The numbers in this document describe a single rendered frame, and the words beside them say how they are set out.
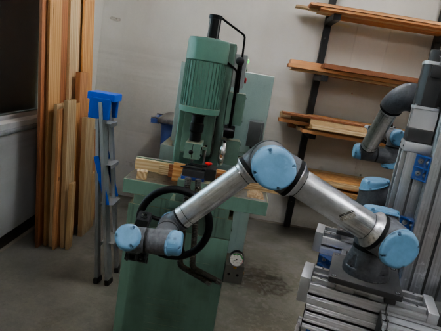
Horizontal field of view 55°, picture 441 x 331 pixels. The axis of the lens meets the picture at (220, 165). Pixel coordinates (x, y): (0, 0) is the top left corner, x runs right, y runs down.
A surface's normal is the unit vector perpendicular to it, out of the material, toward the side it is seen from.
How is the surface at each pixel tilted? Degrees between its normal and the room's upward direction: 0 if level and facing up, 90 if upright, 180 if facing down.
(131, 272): 90
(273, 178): 87
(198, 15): 90
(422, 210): 90
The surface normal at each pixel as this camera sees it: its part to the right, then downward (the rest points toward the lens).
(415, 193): -0.31, 0.15
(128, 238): 0.04, -0.31
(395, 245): 0.09, 0.28
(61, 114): 0.99, 0.12
